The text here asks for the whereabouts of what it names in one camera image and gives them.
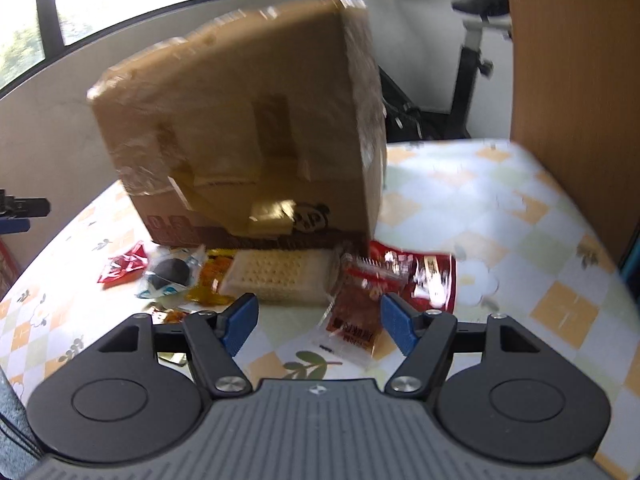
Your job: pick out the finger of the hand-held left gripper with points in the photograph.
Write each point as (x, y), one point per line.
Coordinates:
(25, 207)

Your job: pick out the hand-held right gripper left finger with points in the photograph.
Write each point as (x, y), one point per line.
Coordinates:
(240, 324)

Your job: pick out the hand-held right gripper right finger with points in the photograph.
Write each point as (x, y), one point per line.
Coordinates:
(400, 325)

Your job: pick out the clear red label snack packet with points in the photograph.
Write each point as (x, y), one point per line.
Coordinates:
(357, 305)

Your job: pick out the clear cracker packet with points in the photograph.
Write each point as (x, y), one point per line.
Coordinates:
(280, 272)

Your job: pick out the plastic lined cardboard box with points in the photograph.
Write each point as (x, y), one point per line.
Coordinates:
(225, 110)

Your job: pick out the yellow orange snack packet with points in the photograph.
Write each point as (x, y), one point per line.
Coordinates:
(210, 277)

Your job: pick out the red floral cloth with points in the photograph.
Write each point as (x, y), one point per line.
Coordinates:
(6, 265)

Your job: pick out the large red snack packet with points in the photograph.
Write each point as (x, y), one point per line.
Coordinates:
(430, 270)

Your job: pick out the black round snack packet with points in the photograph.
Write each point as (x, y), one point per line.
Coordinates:
(172, 270)

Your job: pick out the small red snack packet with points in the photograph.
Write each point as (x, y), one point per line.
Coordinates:
(122, 265)

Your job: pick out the checked floral tablecloth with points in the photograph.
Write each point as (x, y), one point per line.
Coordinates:
(500, 210)

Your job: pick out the grey fabric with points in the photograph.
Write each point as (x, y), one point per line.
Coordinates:
(15, 420)

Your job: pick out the black exercise bike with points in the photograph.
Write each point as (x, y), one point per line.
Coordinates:
(465, 105)

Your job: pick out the blue curtain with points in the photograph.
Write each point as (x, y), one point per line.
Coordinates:
(632, 265)

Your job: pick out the brown wooden panel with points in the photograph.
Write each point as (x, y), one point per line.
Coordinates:
(575, 85)

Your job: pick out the dark window frame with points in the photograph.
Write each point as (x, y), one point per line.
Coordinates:
(47, 20)

